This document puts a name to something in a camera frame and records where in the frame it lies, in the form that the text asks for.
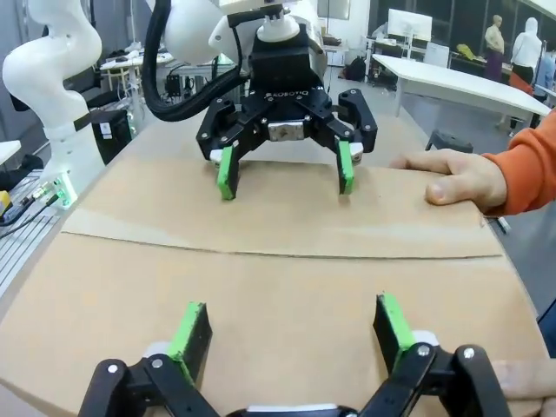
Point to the white square board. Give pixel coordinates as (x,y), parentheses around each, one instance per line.
(436,54)

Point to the long white table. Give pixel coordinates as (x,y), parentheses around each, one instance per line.
(452,78)

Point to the right forearm in orange sleeve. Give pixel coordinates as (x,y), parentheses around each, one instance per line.
(530,165)

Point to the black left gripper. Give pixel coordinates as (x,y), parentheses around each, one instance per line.
(282,100)

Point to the person's right hand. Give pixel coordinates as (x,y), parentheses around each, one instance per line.
(469,178)

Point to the black backpack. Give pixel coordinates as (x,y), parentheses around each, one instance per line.
(356,69)

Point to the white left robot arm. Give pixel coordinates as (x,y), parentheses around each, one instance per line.
(48,65)

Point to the brown cardboard box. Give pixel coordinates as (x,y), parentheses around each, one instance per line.
(278,295)

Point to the small white desk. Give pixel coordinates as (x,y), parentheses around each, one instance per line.
(121,69)

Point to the person's left hand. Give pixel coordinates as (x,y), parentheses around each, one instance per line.
(523,386)

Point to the white computer monitor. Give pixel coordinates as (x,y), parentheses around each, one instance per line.
(410,24)

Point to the mannequin in white hoodie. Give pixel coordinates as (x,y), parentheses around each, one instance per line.
(525,48)

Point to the black plastic stool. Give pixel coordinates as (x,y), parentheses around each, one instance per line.
(449,141)

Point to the black computer tower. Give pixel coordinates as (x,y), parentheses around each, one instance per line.
(108,134)

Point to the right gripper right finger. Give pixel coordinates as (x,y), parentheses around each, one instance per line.
(393,330)

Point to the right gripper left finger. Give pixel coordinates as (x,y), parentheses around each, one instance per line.
(191,339)

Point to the yellow and grey device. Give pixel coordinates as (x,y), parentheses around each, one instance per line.
(6,204)

